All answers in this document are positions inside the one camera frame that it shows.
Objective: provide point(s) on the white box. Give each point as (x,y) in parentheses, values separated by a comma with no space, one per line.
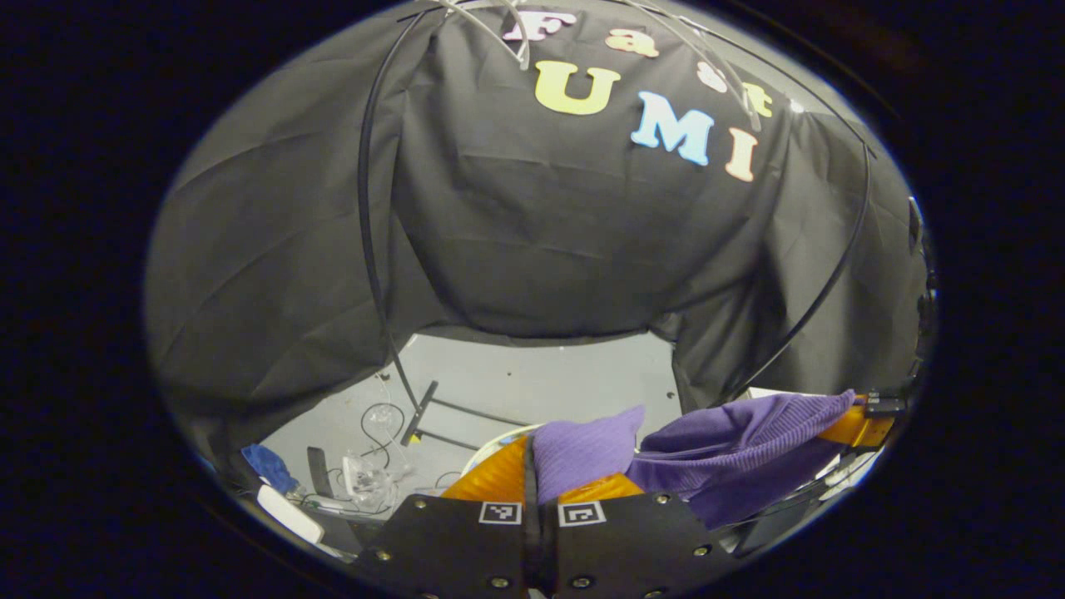
(289,513)

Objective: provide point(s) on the blue cloth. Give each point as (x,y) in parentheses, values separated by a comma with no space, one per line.
(268,467)

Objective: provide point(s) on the black backdrop cloth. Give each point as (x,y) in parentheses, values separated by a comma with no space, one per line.
(541,249)

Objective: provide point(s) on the cream laundry hamper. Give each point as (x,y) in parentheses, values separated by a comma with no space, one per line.
(499,436)

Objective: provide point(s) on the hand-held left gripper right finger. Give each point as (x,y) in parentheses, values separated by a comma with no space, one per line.
(632,545)

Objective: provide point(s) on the white clothes hanger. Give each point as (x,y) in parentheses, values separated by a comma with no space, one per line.
(753,112)
(522,50)

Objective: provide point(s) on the purple ribbed cardigan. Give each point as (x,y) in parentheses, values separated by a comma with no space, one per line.
(732,441)

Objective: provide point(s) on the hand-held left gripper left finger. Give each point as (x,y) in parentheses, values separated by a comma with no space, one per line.
(531,541)

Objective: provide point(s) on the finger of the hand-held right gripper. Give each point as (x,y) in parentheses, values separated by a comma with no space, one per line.
(865,428)

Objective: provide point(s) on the black clothes rack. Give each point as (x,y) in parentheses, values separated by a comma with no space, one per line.
(364,208)

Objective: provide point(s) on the clear plastic bag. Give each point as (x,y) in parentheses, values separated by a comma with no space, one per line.
(366,481)

